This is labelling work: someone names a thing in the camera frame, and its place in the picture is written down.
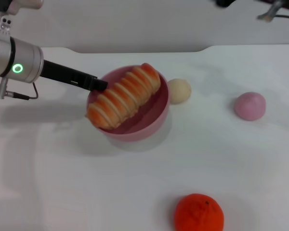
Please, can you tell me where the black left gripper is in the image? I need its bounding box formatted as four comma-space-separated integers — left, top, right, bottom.
39, 59, 108, 92

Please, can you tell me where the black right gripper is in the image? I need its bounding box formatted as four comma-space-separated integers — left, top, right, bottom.
213, 0, 238, 7

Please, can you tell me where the orange striped bread roll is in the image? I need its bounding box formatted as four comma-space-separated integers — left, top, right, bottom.
85, 63, 161, 130

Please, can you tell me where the pink plastic bowl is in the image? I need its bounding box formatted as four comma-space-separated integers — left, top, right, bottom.
86, 65, 170, 142

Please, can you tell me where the beige round bun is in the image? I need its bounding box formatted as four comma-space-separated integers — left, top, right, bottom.
167, 78, 192, 104

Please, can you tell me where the pink round bun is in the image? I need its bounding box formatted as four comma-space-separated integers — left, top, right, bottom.
233, 91, 266, 122

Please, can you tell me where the orange tangerine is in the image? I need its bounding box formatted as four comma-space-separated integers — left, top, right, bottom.
174, 193, 224, 231

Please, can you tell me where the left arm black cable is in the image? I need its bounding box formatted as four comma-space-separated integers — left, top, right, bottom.
0, 77, 39, 100

